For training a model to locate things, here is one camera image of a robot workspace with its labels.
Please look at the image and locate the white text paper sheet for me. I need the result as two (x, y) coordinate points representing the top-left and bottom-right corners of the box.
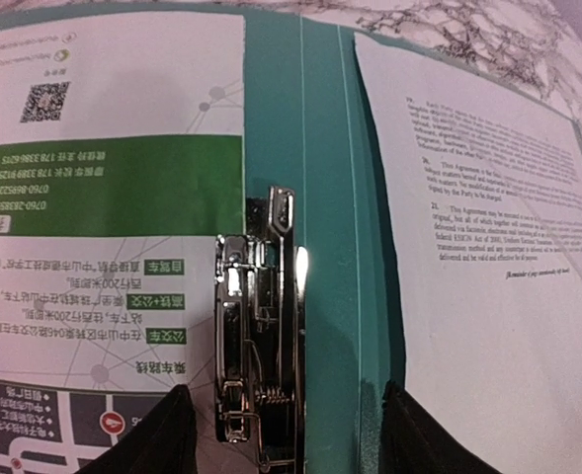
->
(355, 34), (582, 473)

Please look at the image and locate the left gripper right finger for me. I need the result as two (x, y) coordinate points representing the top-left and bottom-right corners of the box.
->
(378, 380), (499, 474)

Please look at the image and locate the metal folder clip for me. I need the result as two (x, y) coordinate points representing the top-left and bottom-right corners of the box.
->
(214, 186), (308, 473)

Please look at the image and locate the teal file folder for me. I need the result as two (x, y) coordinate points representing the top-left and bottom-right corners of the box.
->
(0, 2), (582, 474)

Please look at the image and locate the green map flyer sheet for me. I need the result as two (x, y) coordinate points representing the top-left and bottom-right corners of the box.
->
(0, 12), (256, 473)

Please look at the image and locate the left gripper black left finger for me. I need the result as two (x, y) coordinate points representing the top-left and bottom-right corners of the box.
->
(79, 384), (198, 474)

